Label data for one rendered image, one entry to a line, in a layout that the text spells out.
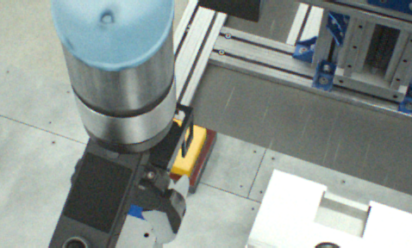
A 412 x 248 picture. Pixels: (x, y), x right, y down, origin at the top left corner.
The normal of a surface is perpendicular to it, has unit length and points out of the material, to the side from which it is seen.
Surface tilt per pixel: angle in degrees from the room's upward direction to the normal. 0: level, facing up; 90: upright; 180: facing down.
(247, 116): 0
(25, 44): 0
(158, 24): 88
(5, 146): 0
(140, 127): 90
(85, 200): 29
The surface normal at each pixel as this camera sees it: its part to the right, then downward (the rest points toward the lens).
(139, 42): 0.49, 0.73
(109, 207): -0.18, -0.06
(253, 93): 0.01, -0.50
